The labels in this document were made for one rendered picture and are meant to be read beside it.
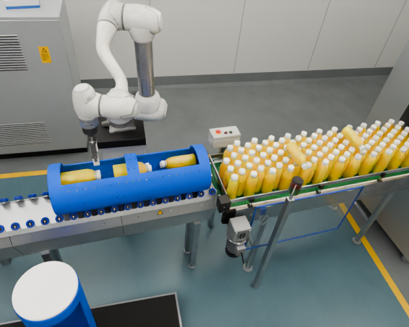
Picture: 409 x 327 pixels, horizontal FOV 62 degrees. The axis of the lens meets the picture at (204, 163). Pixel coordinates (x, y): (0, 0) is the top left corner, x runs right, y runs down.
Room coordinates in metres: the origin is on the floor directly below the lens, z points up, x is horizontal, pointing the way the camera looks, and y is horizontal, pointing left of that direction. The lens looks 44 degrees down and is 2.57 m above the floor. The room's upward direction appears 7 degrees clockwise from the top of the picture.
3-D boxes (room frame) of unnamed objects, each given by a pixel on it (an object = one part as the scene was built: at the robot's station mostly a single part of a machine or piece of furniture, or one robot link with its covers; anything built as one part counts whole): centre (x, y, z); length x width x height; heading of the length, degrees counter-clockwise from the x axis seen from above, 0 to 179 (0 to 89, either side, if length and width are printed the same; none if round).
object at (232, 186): (1.42, -0.19, 1.00); 0.07 x 0.07 x 0.19
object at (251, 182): (1.46, -0.31, 1.00); 0.07 x 0.07 x 0.19
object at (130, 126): (1.83, 0.63, 1.10); 0.22 x 0.18 x 0.06; 113
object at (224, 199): (1.32, -0.14, 0.95); 0.10 x 0.07 x 0.10; 21
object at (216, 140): (1.84, -0.12, 1.05); 0.20 x 0.10 x 0.10; 111
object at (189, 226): (1.53, 0.06, 0.31); 0.06 x 0.06 x 0.63; 21
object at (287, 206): (1.30, -0.52, 0.55); 0.04 x 0.04 x 1.10; 21
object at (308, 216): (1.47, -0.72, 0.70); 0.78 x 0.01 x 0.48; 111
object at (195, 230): (1.40, 0.01, 0.31); 0.06 x 0.06 x 0.63; 21
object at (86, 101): (1.25, 0.56, 1.66); 0.13 x 0.11 x 0.16; 91
